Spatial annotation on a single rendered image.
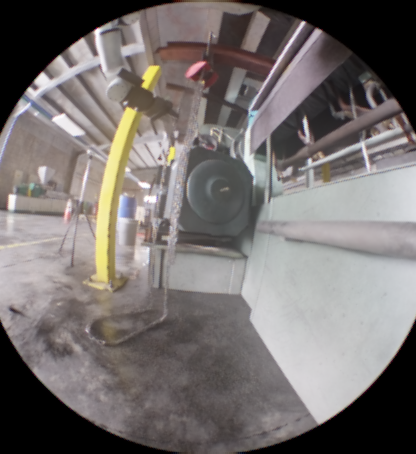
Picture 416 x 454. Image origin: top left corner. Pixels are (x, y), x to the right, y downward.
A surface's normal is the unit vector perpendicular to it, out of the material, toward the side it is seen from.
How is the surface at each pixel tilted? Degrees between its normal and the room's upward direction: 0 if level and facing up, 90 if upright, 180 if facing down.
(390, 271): 90
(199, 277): 90
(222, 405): 0
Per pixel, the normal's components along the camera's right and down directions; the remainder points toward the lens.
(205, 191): 0.36, 0.08
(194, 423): 0.12, -0.99
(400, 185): -0.99, -0.12
